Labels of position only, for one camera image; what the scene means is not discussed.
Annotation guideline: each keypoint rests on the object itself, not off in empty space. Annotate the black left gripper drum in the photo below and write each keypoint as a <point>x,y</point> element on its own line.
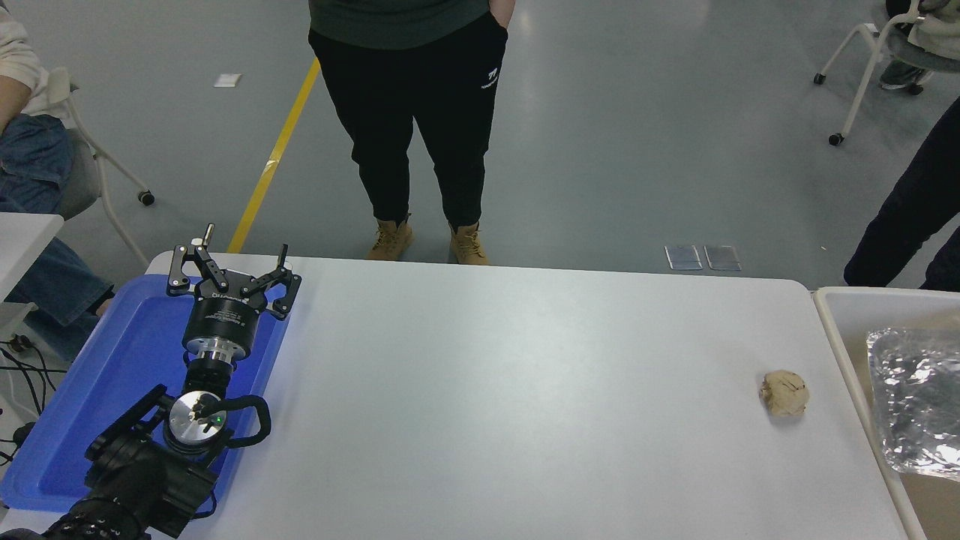
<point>223,319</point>

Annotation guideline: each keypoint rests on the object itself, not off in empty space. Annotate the silver foil tray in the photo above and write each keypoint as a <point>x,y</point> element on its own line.
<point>919,397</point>

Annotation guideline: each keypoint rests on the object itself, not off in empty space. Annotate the person beside robot arm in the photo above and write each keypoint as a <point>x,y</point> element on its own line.
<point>911,217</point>

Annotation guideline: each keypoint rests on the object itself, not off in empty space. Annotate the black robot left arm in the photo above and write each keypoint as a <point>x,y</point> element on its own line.
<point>135,480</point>

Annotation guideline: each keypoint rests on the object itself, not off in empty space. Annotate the person's forearm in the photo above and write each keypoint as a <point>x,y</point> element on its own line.
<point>11,101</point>
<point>505,10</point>

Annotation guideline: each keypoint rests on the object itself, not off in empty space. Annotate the clear floor plate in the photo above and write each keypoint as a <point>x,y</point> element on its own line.
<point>683,257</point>
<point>722,257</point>

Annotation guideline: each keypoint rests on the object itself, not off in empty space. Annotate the blue plastic tray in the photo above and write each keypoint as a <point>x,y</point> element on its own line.
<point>112,375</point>

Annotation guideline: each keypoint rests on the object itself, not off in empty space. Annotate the white wheeled chair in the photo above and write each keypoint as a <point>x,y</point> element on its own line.
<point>862,71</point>
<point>82,172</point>

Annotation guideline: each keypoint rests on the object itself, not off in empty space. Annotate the white side table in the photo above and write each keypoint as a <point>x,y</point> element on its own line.
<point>22,240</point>

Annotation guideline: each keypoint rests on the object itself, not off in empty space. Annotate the seated person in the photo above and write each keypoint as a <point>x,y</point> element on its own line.
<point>37,172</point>

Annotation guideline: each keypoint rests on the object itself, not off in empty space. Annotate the standing person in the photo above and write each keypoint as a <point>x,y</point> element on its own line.
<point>420,97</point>

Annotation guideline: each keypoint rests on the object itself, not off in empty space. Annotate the crumpled tan paper ball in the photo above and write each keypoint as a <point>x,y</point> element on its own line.
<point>784,393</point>

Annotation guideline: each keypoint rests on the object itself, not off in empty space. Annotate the large pale bin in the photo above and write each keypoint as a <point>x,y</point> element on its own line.
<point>851,322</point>

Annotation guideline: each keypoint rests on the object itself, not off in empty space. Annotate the person on chair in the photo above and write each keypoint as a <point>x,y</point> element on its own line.
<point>941,26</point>

